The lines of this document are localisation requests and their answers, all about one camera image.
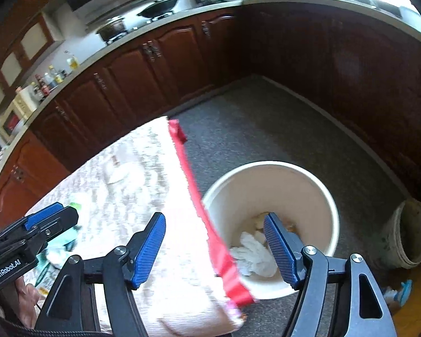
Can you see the green white snack packet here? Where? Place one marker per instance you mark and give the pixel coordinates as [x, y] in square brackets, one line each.
[47, 273]

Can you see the yellow food scrap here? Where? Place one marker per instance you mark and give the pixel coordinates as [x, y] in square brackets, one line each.
[258, 219]

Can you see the blue white plastic item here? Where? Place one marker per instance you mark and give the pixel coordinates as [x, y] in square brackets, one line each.
[403, 289]

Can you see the black wok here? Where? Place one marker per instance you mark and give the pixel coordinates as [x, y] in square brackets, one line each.
[159, 7]

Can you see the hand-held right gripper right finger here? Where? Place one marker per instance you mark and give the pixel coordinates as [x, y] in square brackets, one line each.
[280, 252]

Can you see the pink quilted blanket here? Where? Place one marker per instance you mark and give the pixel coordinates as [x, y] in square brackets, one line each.
[144, 168]

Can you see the white round waste bin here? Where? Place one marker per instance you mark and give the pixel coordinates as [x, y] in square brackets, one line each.
[231, 196]

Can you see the flat white tissue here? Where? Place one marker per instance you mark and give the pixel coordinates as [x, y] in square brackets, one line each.
[121, 175]

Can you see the yellow oil bottle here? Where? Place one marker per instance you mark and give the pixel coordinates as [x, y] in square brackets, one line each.
[72, 61]

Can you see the teal plastic wrapper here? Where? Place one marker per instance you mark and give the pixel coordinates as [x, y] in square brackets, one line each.
[69, 240]

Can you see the metal cooking pot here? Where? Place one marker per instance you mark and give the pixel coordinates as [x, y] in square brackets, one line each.
[110, 28]

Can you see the grey kitchen countertop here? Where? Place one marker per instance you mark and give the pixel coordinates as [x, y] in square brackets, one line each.
[336, 5]

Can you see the beige microwave oven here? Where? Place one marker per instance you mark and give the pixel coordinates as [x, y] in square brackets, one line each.
[15, 117]

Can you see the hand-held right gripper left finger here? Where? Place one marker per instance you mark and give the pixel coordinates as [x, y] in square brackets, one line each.
[149, 249]

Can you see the red plastic wrapper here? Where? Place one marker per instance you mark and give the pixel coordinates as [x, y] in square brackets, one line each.
[228, 263]

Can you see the brown wooden base cabinets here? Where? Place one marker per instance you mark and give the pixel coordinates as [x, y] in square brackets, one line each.
[144, 70]

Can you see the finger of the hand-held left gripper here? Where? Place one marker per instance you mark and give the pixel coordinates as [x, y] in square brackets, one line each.
[65, 221]
[44, 215]

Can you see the brown wall cabinets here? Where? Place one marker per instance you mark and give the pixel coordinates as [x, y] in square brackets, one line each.
[10, 63]

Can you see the person's left hand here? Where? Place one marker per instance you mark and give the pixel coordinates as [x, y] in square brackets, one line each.
[25, 298]

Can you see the white tissue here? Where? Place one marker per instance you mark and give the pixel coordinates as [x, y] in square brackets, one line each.
[121, 175]
[249, 252]

